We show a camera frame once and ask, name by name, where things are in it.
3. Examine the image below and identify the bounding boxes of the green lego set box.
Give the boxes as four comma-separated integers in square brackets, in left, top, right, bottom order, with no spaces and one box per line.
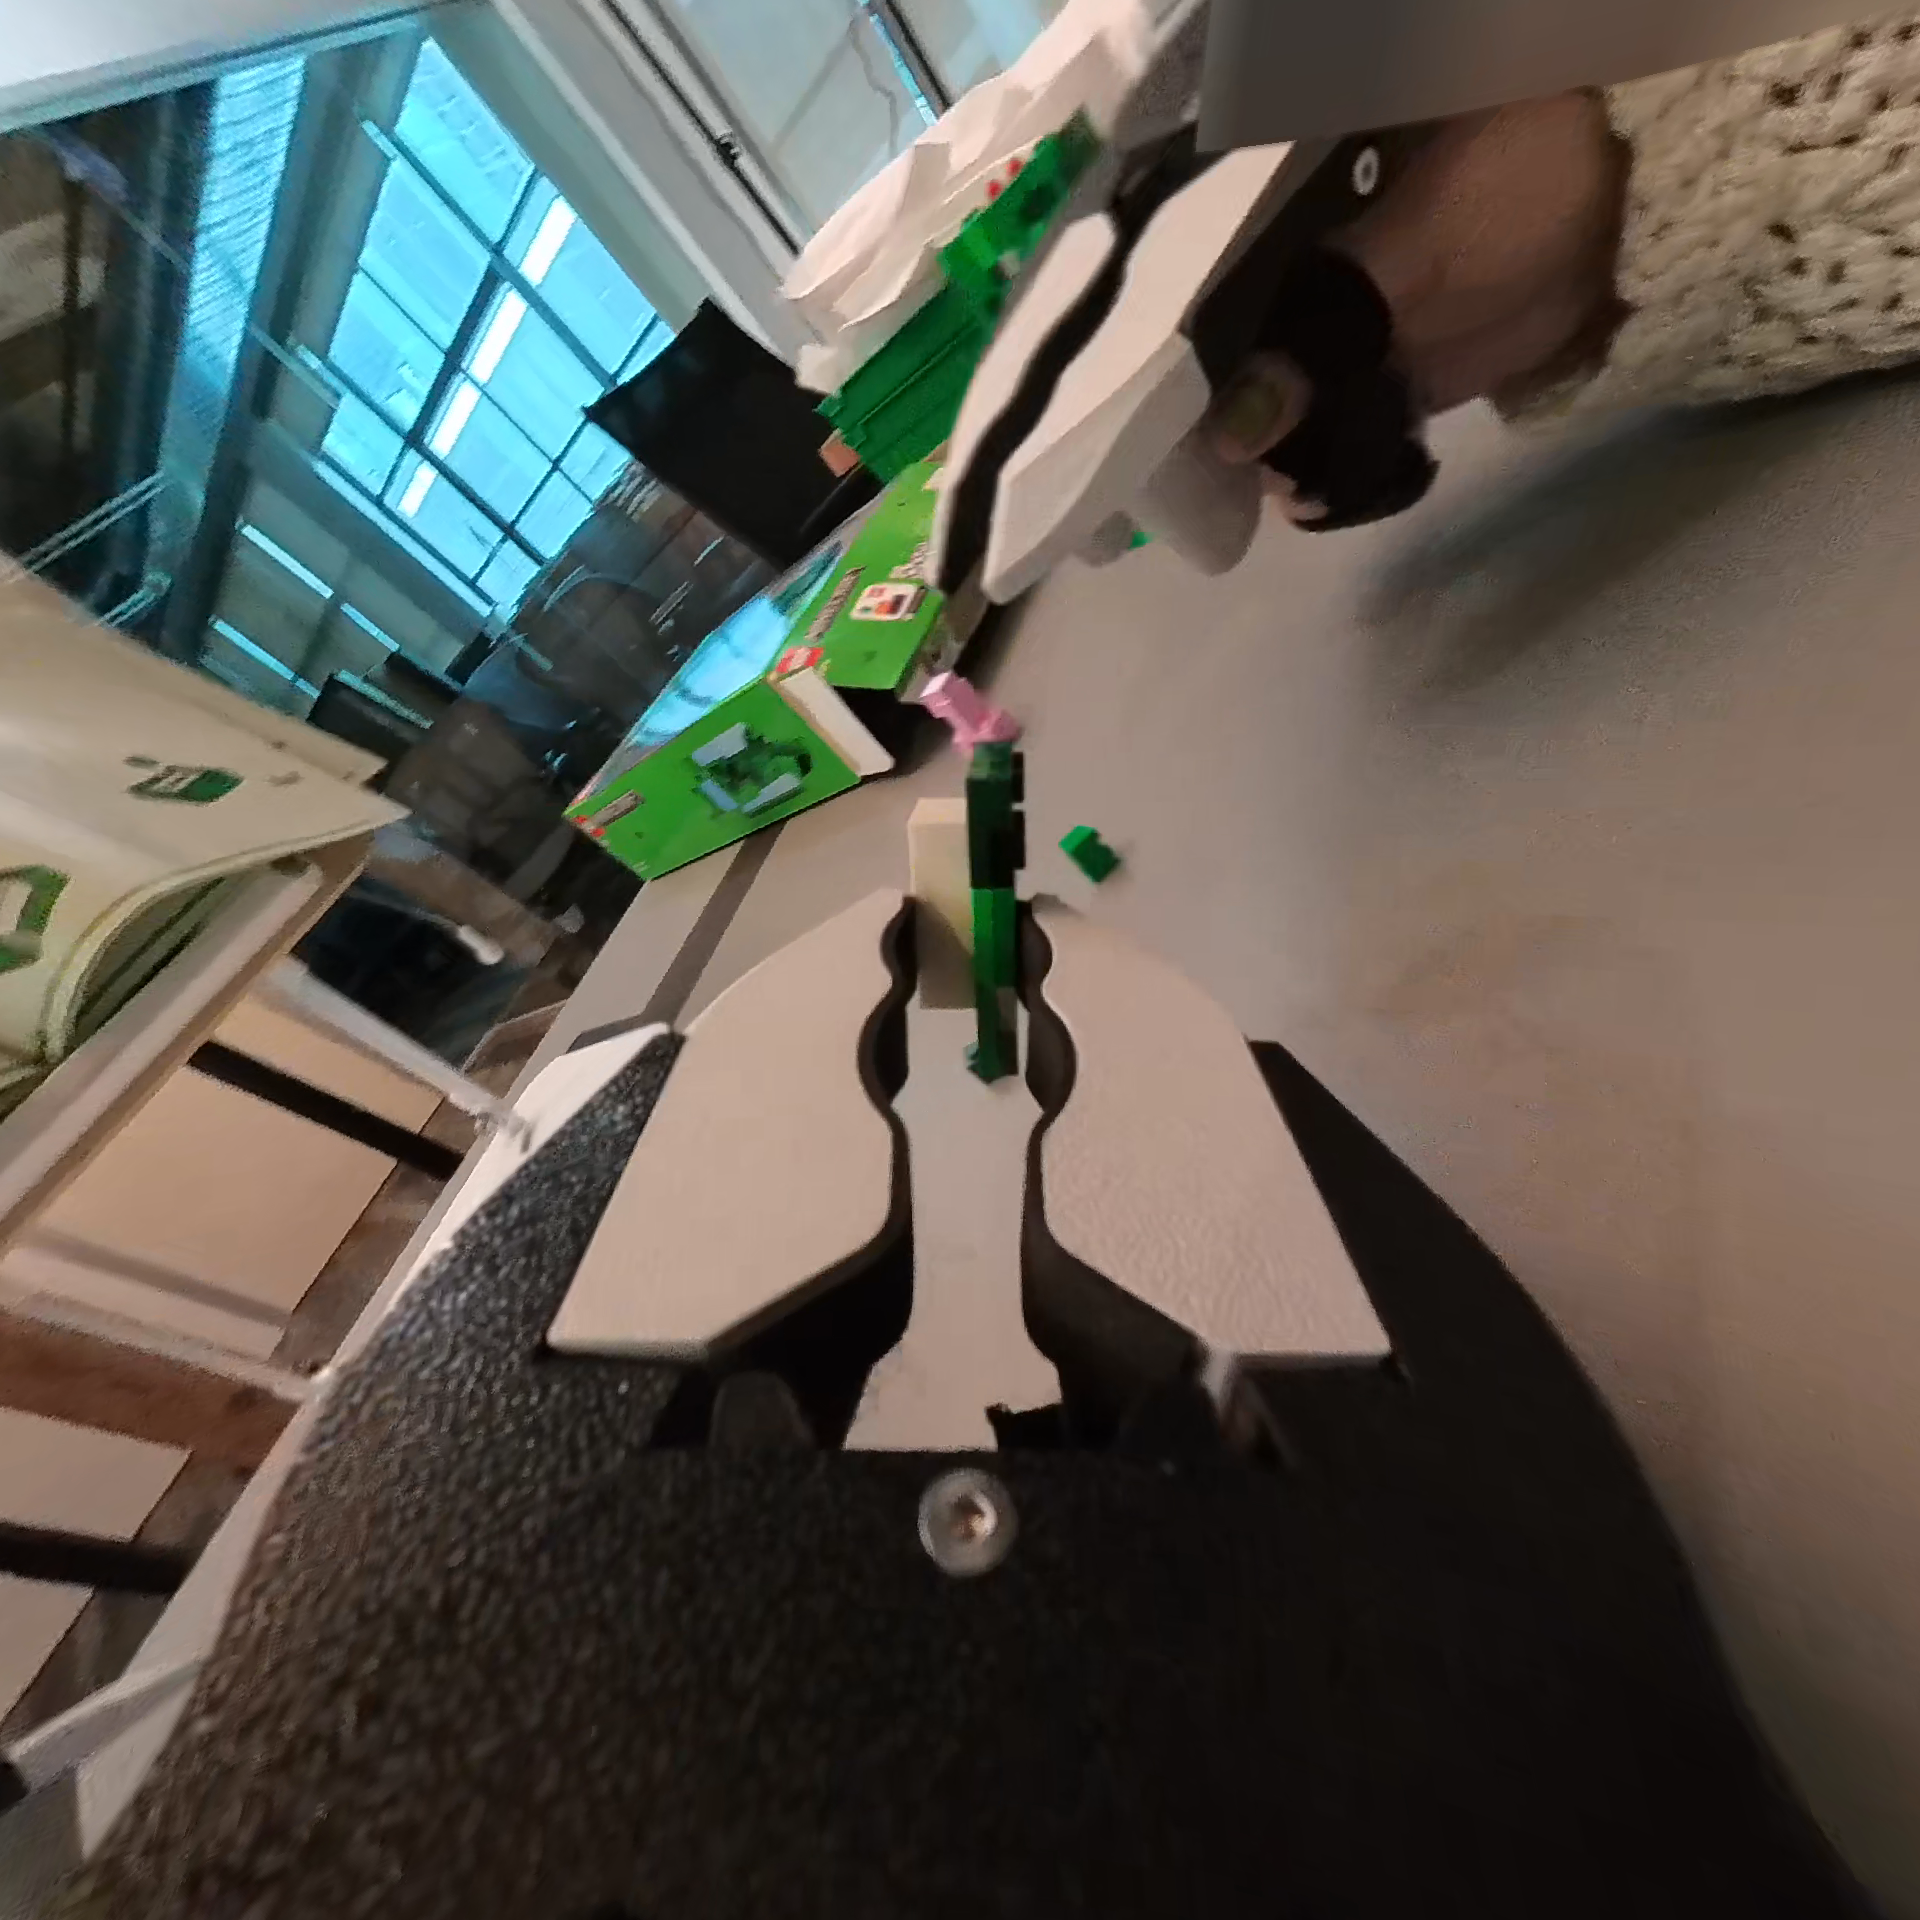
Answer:
[562,458,991,885]

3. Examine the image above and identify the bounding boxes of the open instruction booklet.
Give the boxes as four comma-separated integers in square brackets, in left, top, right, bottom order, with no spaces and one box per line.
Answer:
[0,562,406,1113]

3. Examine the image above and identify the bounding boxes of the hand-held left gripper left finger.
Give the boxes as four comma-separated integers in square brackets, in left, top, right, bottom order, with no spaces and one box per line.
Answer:
[543,890,922,1450]

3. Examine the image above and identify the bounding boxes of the green and white lego assembly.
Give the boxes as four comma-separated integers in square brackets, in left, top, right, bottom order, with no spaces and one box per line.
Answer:
[903,739,1032,1086]

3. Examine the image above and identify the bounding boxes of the pink lego pig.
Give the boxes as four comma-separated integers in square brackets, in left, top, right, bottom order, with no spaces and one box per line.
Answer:
[919,670,1023,753]

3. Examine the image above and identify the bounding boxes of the green pixel-pattern creeper model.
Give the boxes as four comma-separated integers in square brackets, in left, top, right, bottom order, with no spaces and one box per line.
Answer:
[936,111,1114,289]

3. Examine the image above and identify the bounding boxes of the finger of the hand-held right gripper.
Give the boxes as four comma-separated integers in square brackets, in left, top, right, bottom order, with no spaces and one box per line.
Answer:
[931,214,1149,595]
[978,141,1325,606]

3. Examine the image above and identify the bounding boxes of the person's right hand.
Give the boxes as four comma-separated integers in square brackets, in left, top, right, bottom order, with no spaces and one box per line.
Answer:
[1346,90,1640,422]

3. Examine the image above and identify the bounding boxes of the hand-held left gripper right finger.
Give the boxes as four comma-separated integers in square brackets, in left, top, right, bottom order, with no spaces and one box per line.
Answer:
[1018,892,1392,1445]

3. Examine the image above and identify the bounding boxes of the crumpled white paper bags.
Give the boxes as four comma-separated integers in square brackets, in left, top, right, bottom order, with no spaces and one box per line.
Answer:
[779,0,1142,393]

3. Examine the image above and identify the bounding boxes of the person's right forearm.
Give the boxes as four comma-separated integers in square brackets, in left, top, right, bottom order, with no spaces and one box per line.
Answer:
[1485,15,1920,422]

